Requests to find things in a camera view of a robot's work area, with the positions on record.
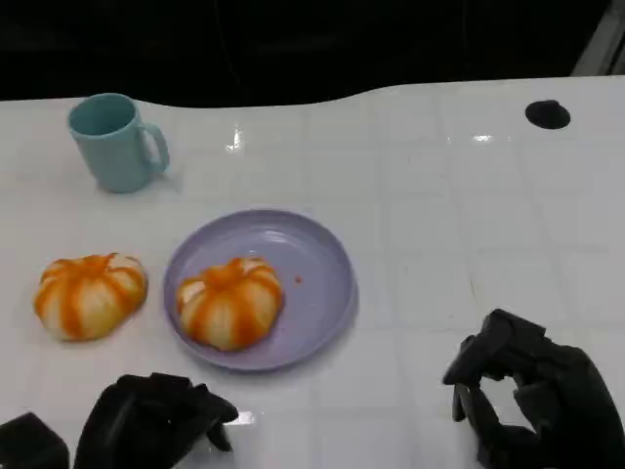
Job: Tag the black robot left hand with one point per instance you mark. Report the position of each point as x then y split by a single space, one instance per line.
141 420

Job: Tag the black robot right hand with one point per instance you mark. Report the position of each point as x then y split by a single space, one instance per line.
556 396

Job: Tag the orange white toy bread roll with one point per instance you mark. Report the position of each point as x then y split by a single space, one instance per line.
229 305
88 298

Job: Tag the lilac plate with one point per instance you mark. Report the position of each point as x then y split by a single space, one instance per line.
317 278

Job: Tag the pale green mug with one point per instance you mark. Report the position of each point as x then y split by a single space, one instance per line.
114 156

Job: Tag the black round table grommet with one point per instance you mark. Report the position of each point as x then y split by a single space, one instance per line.
547 115

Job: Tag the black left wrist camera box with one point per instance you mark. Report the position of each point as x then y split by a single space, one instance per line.
29 442

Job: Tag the grey metal frame post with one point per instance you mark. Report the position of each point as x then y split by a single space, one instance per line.
605 39

